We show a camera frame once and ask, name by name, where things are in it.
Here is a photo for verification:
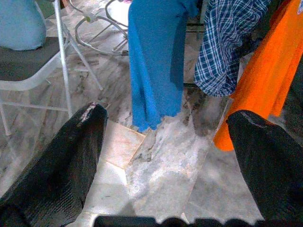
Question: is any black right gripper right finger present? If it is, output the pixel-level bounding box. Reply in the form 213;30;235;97
226;110;303;224

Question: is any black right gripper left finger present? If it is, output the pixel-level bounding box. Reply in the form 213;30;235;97
0;102;108;227

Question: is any blue cloth garment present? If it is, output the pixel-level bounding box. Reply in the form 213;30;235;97
127;0;199;132

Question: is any orange shirt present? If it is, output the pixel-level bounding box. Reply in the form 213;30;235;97
213;0;303;152

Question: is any white folding chair grey seat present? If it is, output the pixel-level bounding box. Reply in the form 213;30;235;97
0;0;105;138

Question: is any blue white plaid shirt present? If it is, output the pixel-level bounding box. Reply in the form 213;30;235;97
194;0;273;97

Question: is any light blue chair cushion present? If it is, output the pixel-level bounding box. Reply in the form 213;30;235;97
0;0;47;52

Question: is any white metal wire stand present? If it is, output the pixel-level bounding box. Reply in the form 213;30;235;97
70;0;130;56

